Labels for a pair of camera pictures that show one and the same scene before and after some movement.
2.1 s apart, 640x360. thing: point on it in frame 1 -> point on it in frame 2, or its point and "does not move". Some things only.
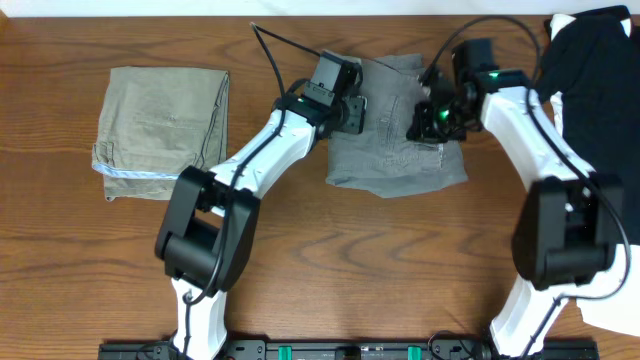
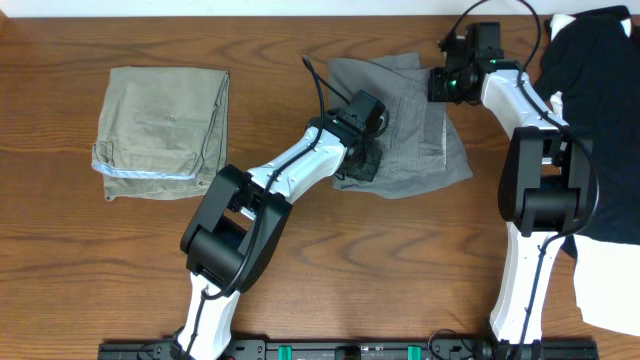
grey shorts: (382, 160) does not move
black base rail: (342, 349) does not move
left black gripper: (359, 107) -> (370, 174)
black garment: (594, 67) does not move
